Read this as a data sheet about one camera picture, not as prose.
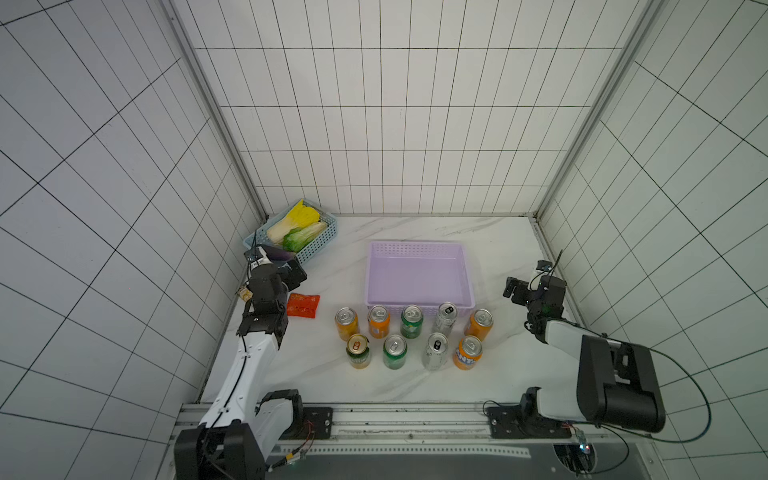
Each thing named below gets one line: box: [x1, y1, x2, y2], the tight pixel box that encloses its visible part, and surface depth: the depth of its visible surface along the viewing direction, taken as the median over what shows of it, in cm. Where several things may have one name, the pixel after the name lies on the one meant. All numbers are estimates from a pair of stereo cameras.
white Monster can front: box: [431, 301, 458, 337], surface depth 79 cm
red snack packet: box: [287, 293, 321, 318], surface depth 96 cm
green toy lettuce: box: [282, 222, 328, 253], surface depth 106 cm
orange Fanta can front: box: [368, 304, 391, 339], surface depth 83 cm
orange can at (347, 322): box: [335, 306, 359, 341], surface depth 83 cm
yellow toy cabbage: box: [267, 199, 321, 244], surface depth 112 cm
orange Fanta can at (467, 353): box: [452, 335, 483, 371], surface depth 77 cm
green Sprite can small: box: [400, 304, 424, 339], surface depth 83 cm
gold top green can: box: [346, 333, 371, 369], surface depth 77 cm
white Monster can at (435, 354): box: [422, 332, 449, 371], surface depth 74 cm
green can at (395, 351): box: [383, 334, 408, 370], surface depth 77 cm
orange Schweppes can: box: [464, 308, 494, 341], surface depth 82 cm
